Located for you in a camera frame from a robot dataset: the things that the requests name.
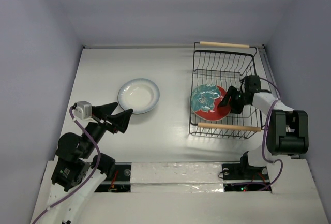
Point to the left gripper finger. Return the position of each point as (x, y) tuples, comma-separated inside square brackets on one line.
[(119, 122), (104, 111)]

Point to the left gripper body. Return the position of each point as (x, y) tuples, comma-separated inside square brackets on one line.
[(96, 130)]

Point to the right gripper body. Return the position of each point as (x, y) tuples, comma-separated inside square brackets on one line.
[(237, 100)]

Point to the teal and red plate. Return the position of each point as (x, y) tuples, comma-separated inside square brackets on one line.
[(205, 100)]

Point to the white deep bowl plate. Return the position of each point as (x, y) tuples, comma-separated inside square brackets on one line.
[(141, 94)]

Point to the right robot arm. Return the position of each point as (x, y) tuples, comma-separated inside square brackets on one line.
[(285, 134)]

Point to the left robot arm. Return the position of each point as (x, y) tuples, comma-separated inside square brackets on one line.
[(81, 167)]

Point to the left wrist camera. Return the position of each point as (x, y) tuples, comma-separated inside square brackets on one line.
[(82, 110)]

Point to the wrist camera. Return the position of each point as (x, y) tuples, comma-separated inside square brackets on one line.
[(251, 84), (82, 110)]

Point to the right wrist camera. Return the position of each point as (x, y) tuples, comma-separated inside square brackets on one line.
[(251, 84)]

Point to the black wire dish rack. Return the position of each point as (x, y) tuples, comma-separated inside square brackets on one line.
[(224, 67)]

